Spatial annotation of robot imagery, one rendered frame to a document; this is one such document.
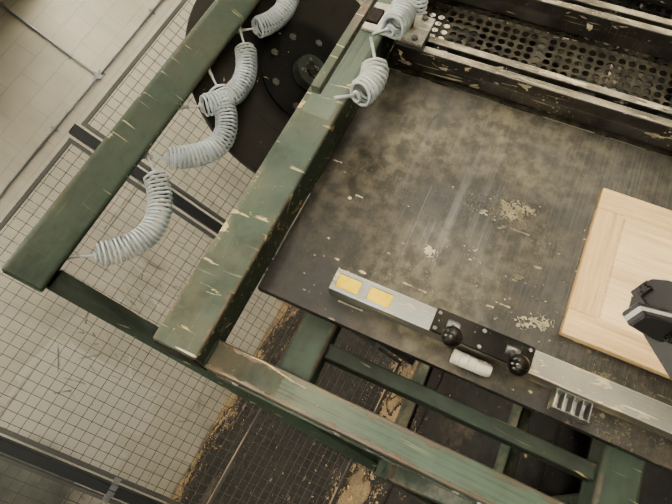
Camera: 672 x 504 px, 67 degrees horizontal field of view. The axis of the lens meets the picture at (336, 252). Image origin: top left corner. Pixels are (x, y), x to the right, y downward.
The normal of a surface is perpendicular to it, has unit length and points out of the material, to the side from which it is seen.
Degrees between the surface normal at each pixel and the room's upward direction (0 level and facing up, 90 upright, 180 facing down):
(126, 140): 90
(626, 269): 53
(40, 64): 90
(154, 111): 90
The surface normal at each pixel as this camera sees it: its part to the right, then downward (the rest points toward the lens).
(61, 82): 0.47, -0.04
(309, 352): -0.04, -0.43
